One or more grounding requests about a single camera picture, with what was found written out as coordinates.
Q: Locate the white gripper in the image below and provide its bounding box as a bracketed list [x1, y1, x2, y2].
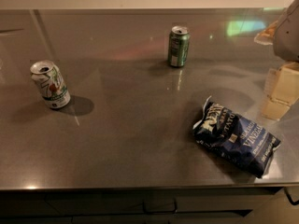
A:
[254, 0, 299, 120]

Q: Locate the blue chip bag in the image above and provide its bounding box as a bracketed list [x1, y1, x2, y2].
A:
[192, 98, 280, 178]

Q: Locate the green soda can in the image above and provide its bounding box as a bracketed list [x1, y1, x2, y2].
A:
[168, 25, 191, 67]

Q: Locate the white 7up can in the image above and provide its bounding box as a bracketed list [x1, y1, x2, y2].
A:
[30, 60, 71, 109]

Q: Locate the black drawer handle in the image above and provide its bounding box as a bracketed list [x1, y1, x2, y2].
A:
[142, 199, 178, 215]

